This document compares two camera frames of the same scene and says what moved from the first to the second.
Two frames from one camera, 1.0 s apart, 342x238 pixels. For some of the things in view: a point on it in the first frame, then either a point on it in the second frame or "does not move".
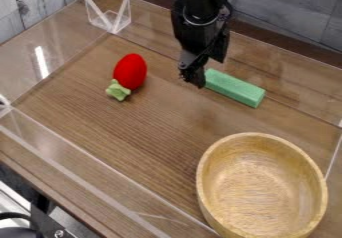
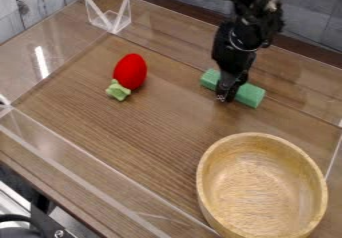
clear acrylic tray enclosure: [103, 128] does not move
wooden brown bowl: [262, 187] does not move
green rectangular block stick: [234, 88] does not move
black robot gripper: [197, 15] → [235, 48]
